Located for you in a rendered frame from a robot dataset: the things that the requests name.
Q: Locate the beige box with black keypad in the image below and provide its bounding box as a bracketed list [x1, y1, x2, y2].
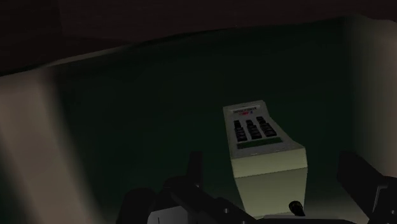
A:
[222, 99, 309, 218]

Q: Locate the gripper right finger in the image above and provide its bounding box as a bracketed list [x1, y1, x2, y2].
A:
[337, 150, 397, 224]

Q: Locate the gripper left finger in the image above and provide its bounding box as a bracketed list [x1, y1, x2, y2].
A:
[116, 151, 259, 224]

